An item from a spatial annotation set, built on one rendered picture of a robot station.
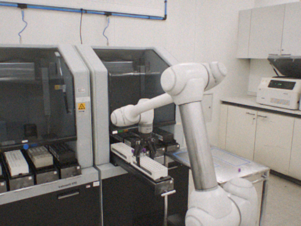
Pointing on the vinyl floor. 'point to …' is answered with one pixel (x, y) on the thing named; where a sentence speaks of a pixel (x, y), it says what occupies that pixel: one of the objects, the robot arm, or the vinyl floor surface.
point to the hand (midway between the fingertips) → (145, 161)
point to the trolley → (220, 157)
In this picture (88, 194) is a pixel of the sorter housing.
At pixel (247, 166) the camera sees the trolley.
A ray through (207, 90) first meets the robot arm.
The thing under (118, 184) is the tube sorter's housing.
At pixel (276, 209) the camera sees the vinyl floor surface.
